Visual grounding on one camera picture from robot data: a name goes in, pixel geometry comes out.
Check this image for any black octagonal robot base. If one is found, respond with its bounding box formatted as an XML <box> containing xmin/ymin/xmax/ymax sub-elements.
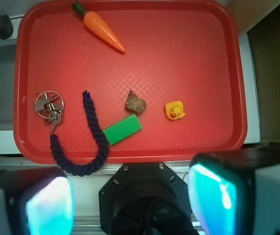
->
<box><xmin>98</xmin><ymin>163</ymin><xmax>198</xmax><ymax>235</ymax></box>

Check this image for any brown rock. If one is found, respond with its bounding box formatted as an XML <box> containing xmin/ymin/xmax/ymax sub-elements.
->
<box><xmin>125</xmin><ymin>90</ymin><xmax>147</xmax><ymax>114</ymax></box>

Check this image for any yellow rubber duck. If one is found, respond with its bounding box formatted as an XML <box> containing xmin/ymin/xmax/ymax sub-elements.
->
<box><xmin>164</xmin><ymin>100</ymin><xmax>186</xmax><ymax>120</ymax></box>

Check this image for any silver key ring with keys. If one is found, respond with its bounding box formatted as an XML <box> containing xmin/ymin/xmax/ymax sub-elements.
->
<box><xmin>33</xmin><ymin>91</ymin><xmax>66</xmax><ymax>136</ymax></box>

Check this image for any green rectangular block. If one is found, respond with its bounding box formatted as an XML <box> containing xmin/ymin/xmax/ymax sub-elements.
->
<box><xmin>103</xmin><ymin>114</ymin><xmax>142</xmax><ymax>145</ymax></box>

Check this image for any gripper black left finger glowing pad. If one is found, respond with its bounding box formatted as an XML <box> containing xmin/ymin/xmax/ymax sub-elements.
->
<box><xmin>0</xmin><ymin>167</ymin><xmax>75</xmax><ymax>235</ymax></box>

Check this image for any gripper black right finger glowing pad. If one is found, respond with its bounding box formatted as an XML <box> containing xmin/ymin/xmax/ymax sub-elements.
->
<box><xmin>187</xmin><ymin>147</ymin><xmax>280</xmax><ymax>235</ymax></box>

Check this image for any red plastic tray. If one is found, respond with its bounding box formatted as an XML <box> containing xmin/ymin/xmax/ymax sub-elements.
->
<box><xmin>14</xmin><ymin>0</ymin><xmax>247</xmax><ymax>164</ymax></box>

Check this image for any dark blue twisted rope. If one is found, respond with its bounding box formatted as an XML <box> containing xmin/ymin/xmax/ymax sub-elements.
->
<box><xmin>49</xmin><ymin>90</ymin><xmax>110</xmax><ymax>177</ymax></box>

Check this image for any orange toy carrot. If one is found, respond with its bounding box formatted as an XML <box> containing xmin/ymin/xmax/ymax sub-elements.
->
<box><xmin>71</xmin><ymin>1</ymin><xmax>125</xmax><ymax>52</ymax></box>

